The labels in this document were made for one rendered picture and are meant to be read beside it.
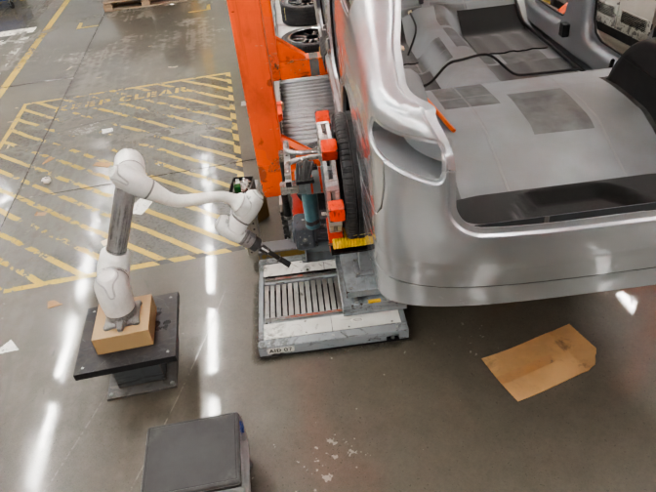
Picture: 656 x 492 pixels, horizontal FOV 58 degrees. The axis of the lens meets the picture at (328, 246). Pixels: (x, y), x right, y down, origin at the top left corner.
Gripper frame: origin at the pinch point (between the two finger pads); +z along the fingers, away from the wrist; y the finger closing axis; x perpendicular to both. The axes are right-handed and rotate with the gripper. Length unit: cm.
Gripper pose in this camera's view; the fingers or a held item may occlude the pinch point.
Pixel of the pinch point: (284, 262)
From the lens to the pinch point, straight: 309.6
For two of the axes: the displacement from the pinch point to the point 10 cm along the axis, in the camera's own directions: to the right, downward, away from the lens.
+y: 3.2, 1.1, -9.4
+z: 7.9, 5.1, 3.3
